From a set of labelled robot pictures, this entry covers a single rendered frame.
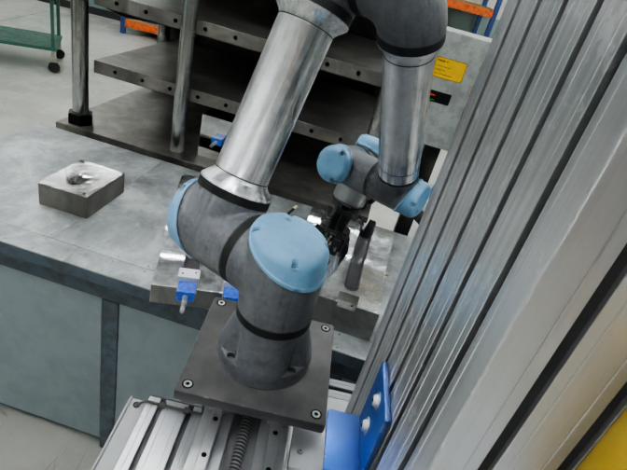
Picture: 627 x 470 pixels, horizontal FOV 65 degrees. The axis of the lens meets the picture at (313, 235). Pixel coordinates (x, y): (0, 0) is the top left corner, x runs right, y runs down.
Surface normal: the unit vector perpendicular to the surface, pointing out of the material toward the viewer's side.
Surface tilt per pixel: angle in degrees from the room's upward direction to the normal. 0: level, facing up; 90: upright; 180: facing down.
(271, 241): 7
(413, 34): 109
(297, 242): 7
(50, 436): 0
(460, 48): 90
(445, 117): 90
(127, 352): 90
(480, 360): 90
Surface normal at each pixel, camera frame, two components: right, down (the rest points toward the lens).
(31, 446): 0.23, -0.84
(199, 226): -0.42, -0.05
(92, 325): -0.20, 0.46
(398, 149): -0.24, 0.78
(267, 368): 0.10, 0.24
